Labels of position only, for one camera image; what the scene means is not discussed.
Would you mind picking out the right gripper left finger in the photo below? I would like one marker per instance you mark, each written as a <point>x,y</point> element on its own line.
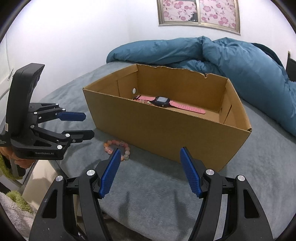
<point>108,170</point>

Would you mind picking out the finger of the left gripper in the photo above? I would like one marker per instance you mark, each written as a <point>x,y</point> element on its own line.
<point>71,116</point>
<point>78,136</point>

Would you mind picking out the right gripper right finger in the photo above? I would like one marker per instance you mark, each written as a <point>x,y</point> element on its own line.
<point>194,170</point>

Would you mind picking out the pink smart watch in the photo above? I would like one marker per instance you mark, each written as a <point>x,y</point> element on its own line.
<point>165,102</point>

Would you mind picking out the left fuzzy sleeve forearm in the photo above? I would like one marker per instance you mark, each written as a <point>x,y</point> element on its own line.
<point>19,212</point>

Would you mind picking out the left hand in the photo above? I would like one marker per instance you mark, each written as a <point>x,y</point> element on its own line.
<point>7,154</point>

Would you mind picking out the grey plush bed blanket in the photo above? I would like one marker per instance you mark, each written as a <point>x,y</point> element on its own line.
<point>151,195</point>

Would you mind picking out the brown cardboard box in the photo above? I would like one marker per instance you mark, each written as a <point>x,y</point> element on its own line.
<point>214,137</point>

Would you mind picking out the blue duvet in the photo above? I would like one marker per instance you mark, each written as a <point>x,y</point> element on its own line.
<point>255,71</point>

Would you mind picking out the black headboard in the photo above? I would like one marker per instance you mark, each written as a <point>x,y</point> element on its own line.
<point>291,68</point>

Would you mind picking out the floral framed window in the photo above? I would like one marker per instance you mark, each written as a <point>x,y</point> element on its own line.
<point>216,14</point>

